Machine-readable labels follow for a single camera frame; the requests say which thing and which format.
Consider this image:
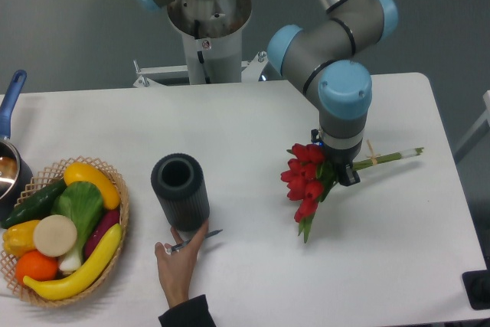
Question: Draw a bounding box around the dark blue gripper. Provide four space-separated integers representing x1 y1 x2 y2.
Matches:
311 129 361 185

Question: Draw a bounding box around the red tulip bouquet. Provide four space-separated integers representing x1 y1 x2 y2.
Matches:
280 139 426 244

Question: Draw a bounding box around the dark grey ribbed vase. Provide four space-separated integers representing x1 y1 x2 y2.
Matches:
151 153 210 232

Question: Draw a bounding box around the grey pen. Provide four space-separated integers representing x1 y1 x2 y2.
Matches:
164 229 224 253

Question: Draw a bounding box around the black sleeved forearm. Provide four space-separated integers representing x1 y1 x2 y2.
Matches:
158 294 217 327

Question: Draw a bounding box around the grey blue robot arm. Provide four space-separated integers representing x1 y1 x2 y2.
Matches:
139 0 399 186

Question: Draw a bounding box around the bare human hand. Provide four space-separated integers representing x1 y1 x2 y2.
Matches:
155 220 209 308

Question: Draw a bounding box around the black device at edge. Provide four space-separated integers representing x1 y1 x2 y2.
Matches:
462 270 489 310

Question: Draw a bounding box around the purple sweet potato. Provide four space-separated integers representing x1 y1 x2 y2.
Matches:
83 209 119 260

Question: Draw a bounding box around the yellow banana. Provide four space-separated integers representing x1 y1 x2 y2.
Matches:
23 224 123 301

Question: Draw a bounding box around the green bok choy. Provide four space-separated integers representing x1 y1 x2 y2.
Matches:
51 181 104 276

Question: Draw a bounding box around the woven wicker basket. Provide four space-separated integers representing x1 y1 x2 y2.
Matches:
1 156 129 308

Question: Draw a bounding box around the beige round radish slice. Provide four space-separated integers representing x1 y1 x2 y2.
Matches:
33 214 77 257

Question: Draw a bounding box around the green cucumber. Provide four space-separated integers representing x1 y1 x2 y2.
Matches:
1 179 67 229

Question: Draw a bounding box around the orange fruit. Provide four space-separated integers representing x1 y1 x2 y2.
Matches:
15 250 57 284

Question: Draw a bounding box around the yellow bell pepper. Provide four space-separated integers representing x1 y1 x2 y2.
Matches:
2 220 41 257

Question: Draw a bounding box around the white frame at right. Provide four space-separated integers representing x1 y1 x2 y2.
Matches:
453 90 489 165

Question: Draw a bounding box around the white metal base frame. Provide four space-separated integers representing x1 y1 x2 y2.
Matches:
132 51 281 88

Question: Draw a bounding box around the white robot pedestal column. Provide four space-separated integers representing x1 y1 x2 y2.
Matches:
167 0 252 85

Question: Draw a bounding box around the blue handled saucepan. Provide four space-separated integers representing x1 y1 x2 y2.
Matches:
1 70 32 221

